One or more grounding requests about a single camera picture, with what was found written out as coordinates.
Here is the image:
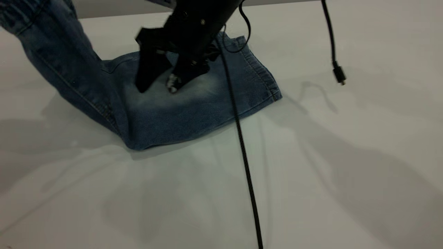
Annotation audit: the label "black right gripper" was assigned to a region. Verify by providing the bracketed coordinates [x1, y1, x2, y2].
[135, 0, 243, 94]

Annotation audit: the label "blue denim shorts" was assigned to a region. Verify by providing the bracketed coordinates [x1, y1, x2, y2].
[0, 0, 283, 151]

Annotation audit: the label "thin black looped cable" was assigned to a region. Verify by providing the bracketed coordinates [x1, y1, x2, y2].
[221, 3, 252, 54]

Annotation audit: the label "thick black braided cable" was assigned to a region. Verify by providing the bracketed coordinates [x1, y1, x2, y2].
[216, 33, 264, 249]

